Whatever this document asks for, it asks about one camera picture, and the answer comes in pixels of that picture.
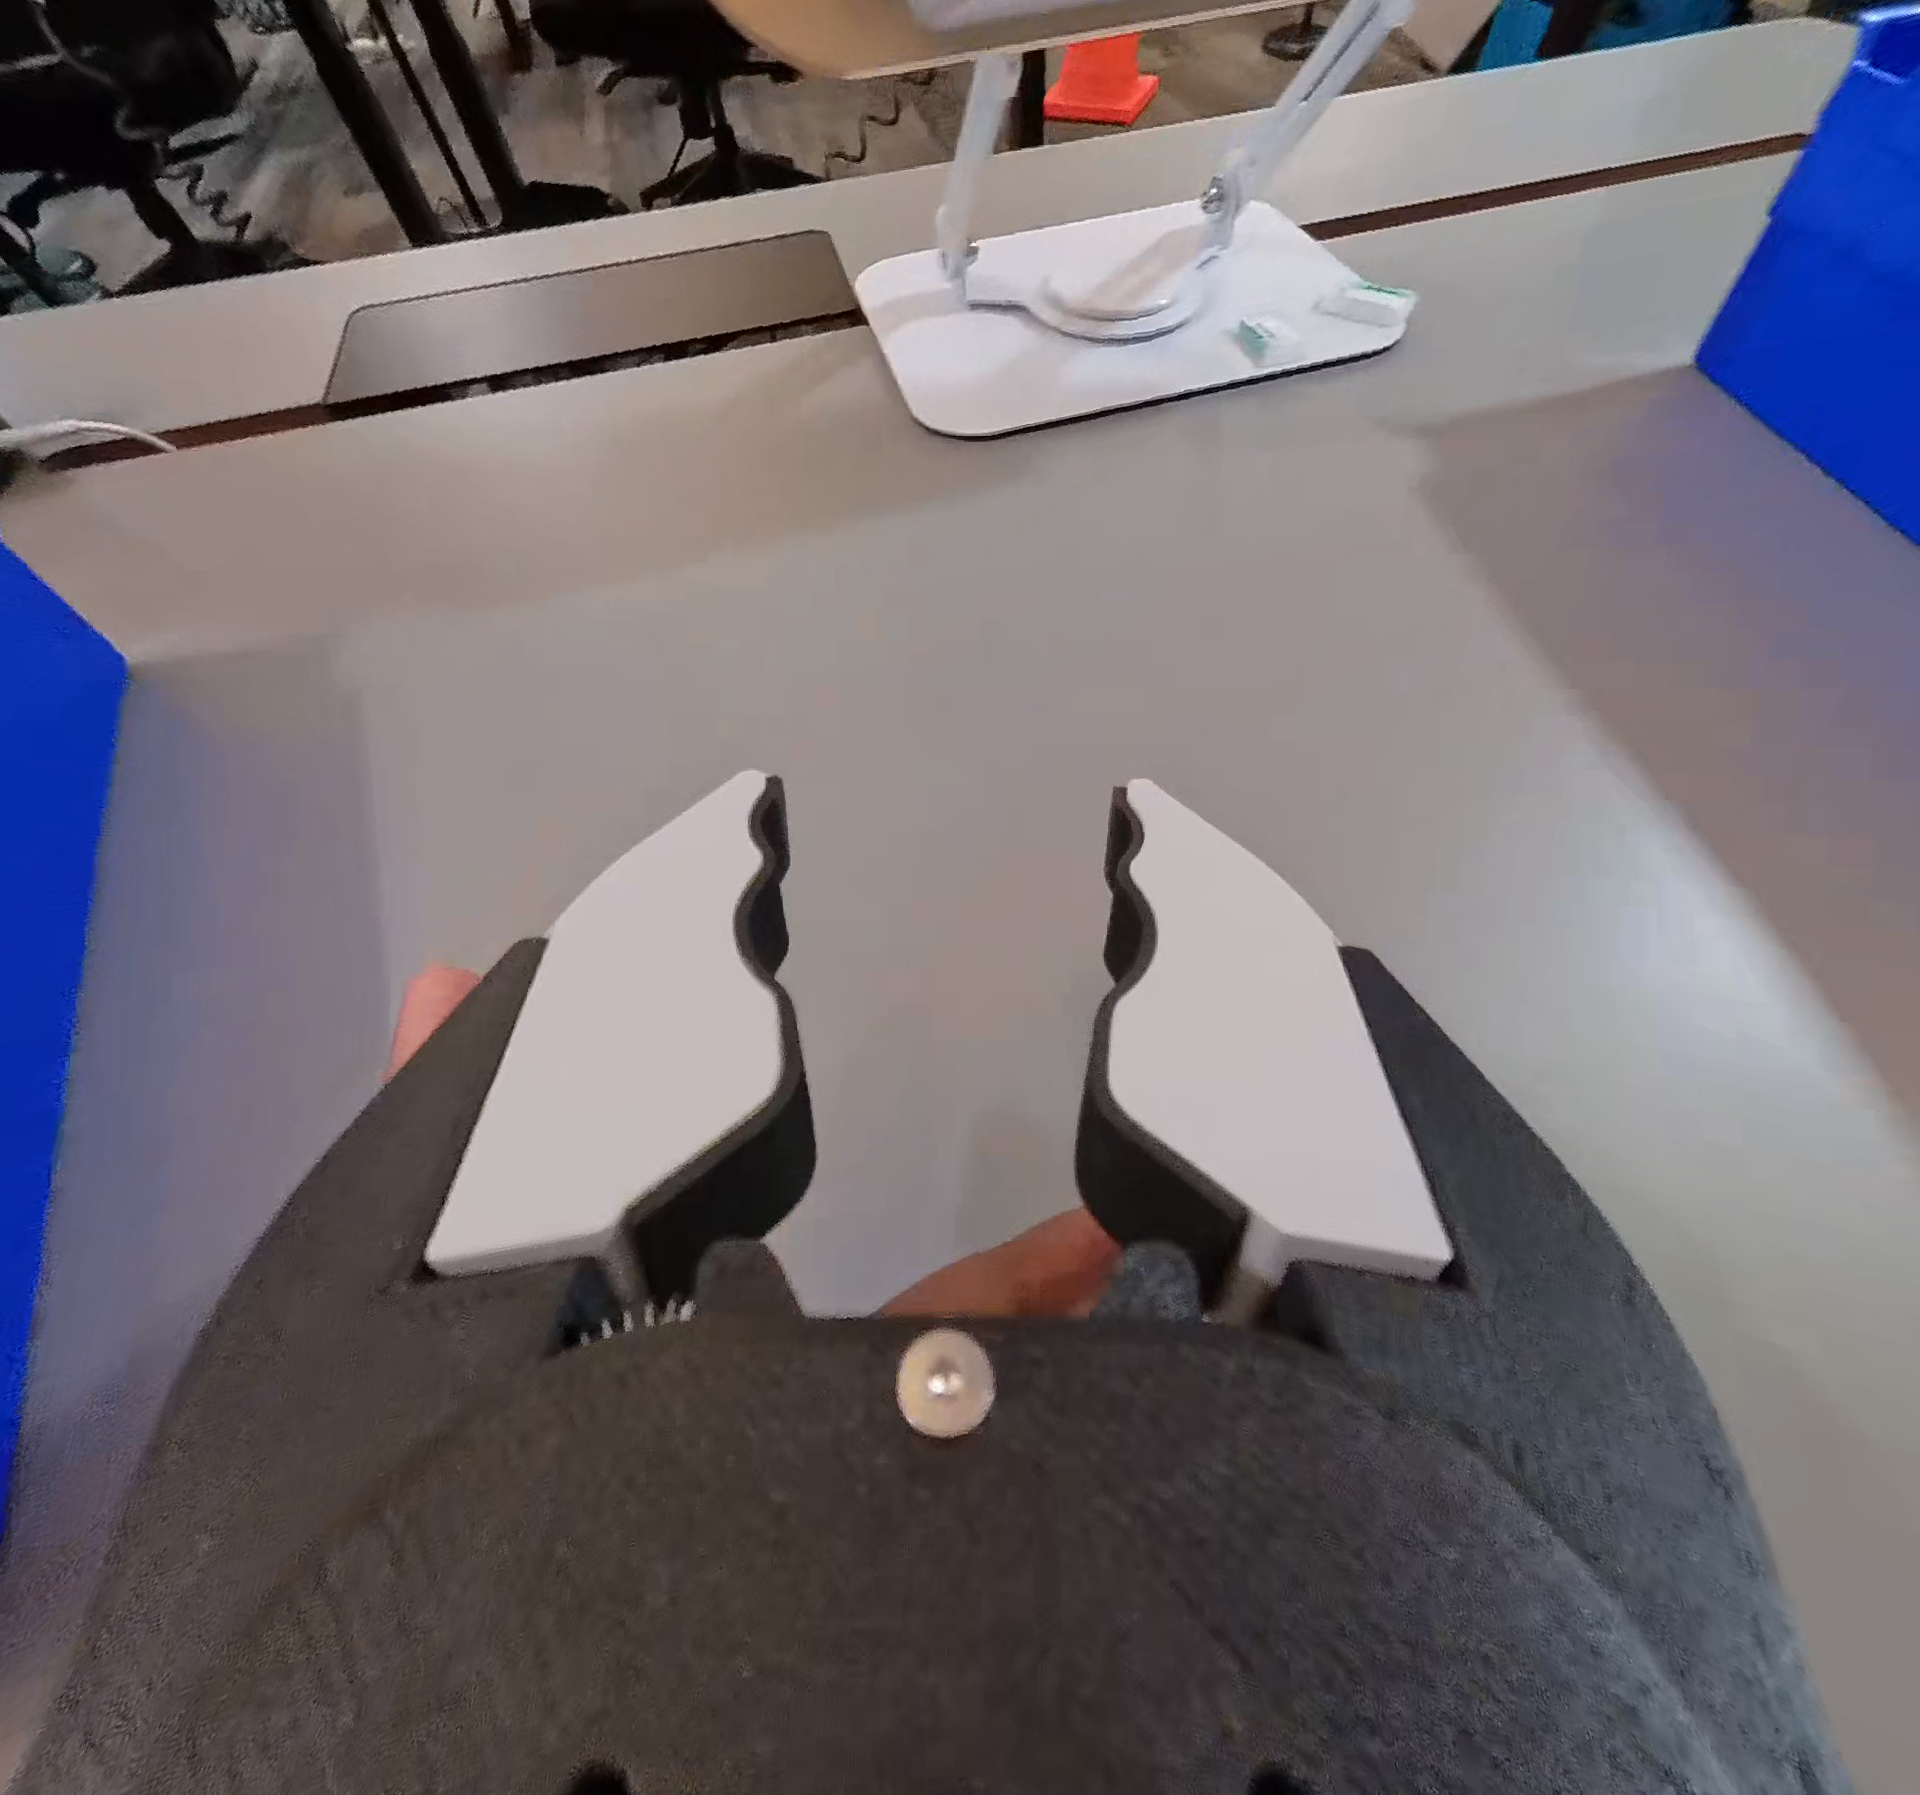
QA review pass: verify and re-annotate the blue bag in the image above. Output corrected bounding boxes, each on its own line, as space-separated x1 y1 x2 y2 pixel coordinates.
1476 0 1741 76

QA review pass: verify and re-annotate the white cable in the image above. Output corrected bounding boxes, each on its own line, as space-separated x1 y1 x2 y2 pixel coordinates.
0 418 178 466

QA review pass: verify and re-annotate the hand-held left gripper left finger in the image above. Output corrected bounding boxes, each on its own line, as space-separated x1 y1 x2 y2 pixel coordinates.
421 770 820 1302

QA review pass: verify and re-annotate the orange traffic cone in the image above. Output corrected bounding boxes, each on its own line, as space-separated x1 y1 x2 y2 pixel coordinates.
1042 38 1164 128

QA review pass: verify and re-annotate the white metal document stand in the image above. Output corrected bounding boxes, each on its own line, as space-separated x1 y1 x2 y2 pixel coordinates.
854 0 1607 440

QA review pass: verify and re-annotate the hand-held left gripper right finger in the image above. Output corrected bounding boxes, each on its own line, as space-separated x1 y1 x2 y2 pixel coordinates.
1075 778 1457 1323

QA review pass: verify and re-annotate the grey desk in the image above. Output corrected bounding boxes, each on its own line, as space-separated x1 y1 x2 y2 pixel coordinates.
0 18 1920 1677

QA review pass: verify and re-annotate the blue plastic bin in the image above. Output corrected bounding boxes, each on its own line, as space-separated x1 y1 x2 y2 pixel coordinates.
1693 8 1920 548
0 542 132 1533

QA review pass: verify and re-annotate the black office chair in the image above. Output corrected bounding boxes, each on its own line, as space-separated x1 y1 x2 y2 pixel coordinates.
0 26 258 298
532 0 804 210

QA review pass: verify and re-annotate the person's left hand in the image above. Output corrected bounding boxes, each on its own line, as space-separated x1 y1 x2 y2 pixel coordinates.
386 962 1123 1323

